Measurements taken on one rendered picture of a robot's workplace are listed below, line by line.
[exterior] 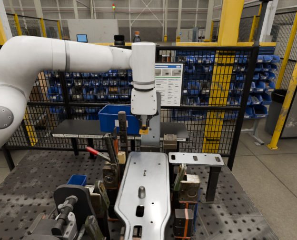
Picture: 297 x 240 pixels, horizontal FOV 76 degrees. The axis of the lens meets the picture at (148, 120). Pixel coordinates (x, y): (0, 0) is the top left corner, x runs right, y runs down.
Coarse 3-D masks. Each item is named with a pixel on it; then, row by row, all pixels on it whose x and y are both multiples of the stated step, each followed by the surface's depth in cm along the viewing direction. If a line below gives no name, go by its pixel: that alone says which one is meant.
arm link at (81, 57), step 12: (72, 48) 54; (84, 48) 56; (96, 48) 58; (108, 48) 61; (120, 48) 73; (72, 60) 55; (84, 60) 56; (96, 60) 58; (108, 60) 60; (120, 60) 73; (84, 72) 61; (96, 72) 62
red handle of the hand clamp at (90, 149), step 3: (87, 147) 87; (90, 147) 88; (87, 150) 87; (90, 150) 87; (93, 150) 88; (96, 150) 88; (93, 153) 88; (96, 153) 88; (99, 153) 89; (99, 156) 88; (102, 156) 88; (105, 156) 89; (105, 159) 89; (108, 159) 89
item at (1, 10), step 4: (0, 0) 361; (0, 4) 360; (0, 8) 360; (4, 8) 371; (0, 12) 361; (4, 12) 371; (0, 16) 364; (4, 16) 370; (4, 20) 370; (4, 24) 370; (8, 24) 381; (4, 28) 372; (8, 28) 380; (8, 32) 380; (8, 36) 380; (28, 100) 444
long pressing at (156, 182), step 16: (128, 160) 102; (144, 160) 103; (160, 160) 103; (128, 176) 91; (144, 176) 91; (160, 176) 91; (128, 192) 82; (160, 192) 82; (128, 208) 75; (144, 208) 75; (160, 208) 75; (128, 224) 68; (144, 224) 69; (160, 224) 69
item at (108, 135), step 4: (104, 136) 83; (108, 136) 83; (112, 136) 84; (116, 136) 85; (108, 140) 83; (112, 140) 87; (108, 144) 84; (112, 144) 87; (108, 148) 85; (112, 148) 88; (108, 152) 86; (112, 152) 86; (112, 156) 87; (116, 156) 90; (112, 160) 88; (116, 160) 91
